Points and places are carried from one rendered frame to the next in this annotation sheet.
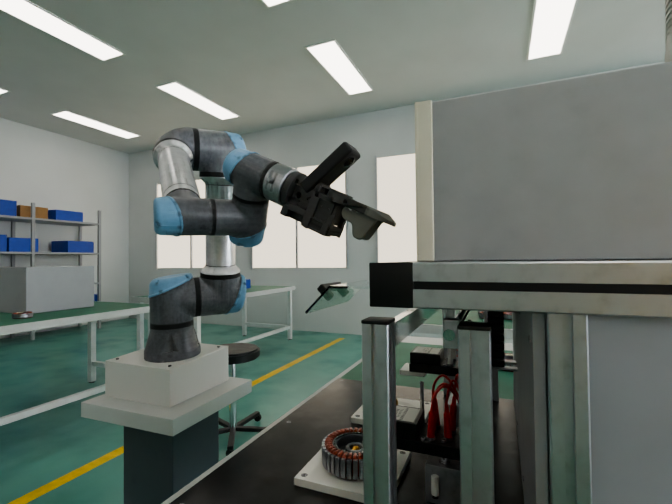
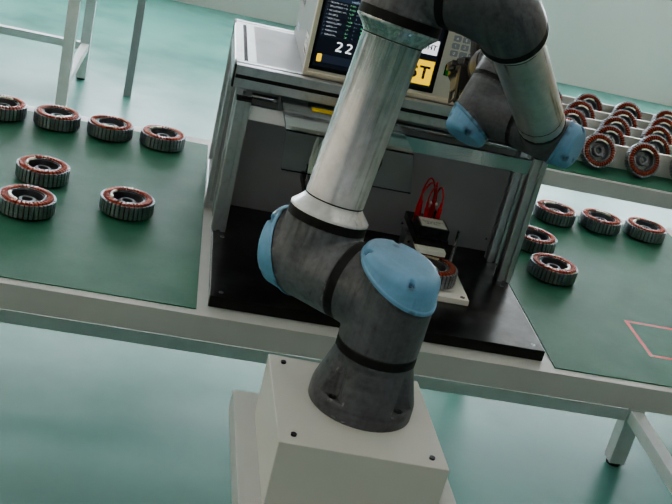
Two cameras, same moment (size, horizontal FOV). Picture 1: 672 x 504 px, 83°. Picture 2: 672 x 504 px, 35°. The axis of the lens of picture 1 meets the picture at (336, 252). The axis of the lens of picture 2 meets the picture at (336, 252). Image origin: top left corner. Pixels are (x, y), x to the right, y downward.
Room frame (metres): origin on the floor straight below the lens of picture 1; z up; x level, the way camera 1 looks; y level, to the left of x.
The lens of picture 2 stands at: (1.92, 1.54, 1.60)
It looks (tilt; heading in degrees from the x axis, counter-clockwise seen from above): 22 degrees down; 236
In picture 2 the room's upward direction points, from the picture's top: 14 degrees clockwise
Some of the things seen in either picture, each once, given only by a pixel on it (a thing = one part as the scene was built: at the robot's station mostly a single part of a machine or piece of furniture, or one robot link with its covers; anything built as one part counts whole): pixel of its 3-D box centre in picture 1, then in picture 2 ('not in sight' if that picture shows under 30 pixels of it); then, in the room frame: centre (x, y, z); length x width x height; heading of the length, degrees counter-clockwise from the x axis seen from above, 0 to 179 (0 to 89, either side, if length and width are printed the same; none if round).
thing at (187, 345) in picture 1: (172, 337); (368, 372); (1.10, 0.48, 0.90); 0.15 x 0.15 x 0.10
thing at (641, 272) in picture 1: (564, 273); (386, 81); (0.62, -0.37, 1.09); 0.68 x 0.44 x 0.05; 157
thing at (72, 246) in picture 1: (72, 247); not in sight; (6.27, 4.35, 1.37); 0.42 x 0.42 x 0.19; 67
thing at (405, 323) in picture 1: (427, 308); (392, 139); (0.70, -0.17, 1.03); 0.62 x 0.01 x 0.03; 157
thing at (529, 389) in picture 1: (521, 375); (371, 164); (0.64, -0.31, 0.92); 0.66 x 0.01 x 0.30; 157
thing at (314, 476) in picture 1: (356, 466); (426, 281); (0.63, -0.03, 0.78); 0.15 x 0.15 x 0.01; 67
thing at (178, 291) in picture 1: (174, 297); (388, 297); (1.10, 0.47, 1.02); 0.13 x 0.12 x 0.14; 117
